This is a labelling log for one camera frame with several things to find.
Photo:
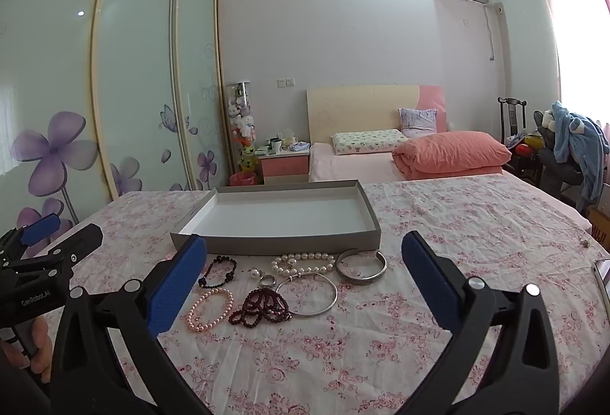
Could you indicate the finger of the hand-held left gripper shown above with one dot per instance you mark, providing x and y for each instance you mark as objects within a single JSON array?
[
  {"x": 76, "y": 243},
  {"x": 40, "y": 227}
]

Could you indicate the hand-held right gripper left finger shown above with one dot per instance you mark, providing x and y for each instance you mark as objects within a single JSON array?
[{"x": 176, "y": 286}]

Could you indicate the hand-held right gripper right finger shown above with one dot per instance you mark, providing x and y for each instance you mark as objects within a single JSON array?
[{"x": 429, "y": 281}]

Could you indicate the wide silver cuff bangle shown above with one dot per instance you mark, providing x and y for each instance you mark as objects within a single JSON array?
[{"x": 362, "y": 278}]

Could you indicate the thin silver bangle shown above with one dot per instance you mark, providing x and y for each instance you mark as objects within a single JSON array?
[{"x": 333, "y": 298}]

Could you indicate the grey shallow tray box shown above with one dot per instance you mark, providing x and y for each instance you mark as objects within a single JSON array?
[{"x": 286, "y": 219}]

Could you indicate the person's left hand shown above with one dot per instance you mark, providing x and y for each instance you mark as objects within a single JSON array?
[{"x": 33, "y": 348}]

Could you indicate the pink floral tablecloth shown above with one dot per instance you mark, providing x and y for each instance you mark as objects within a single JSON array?
[{"x": 333, "y": 362}]

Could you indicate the red trash bin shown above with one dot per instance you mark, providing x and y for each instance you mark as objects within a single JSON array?
[{"x": 243, "y": 179}]

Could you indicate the orange folded quilt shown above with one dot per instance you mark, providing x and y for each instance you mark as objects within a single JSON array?
[{"x": 452, "y": 153}]

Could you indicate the patterned flat pillow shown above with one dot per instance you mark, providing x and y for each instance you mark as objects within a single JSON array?
[{"x": 367, "y": 142}]

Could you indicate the pink nightstand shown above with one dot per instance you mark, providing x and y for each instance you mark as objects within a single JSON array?
[{"x": 283, "y": 167}]

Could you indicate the purple print pillow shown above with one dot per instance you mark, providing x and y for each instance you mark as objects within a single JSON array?
[{"x": 418, "y": 119}]

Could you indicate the dark swivel chair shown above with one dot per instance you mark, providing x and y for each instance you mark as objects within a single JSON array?
[{"x": 553, "y": 172}]

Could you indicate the floral sliding door wardrobe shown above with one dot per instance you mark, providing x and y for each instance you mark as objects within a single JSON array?
[{"x": 133, "y": 86}]

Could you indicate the white cup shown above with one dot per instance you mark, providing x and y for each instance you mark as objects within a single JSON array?
[{"x": 275, "y": 146}]

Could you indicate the smartphone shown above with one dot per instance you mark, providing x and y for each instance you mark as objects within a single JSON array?
[{"x": 603, "y": 274}]

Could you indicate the plush toy display column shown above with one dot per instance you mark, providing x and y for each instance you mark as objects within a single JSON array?
[{"x": 240, "y": 124}]

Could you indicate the dark wooden chair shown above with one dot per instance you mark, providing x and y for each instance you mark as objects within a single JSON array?
[{"x": 512, "y": 115}]

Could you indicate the beige and pink headboard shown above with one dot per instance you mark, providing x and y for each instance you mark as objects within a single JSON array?
[{"x": 352, "y": 110}]

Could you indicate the blue plush garment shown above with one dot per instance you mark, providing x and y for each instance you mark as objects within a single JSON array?
[{"x": 579, "y": 143}]

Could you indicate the air conditioner pipe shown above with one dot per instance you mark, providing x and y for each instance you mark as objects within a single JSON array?
[{"x": 492, "y": 34}]

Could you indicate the white wall socket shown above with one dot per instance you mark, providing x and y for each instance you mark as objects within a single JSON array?
[{"x": 286, "y": 82}]

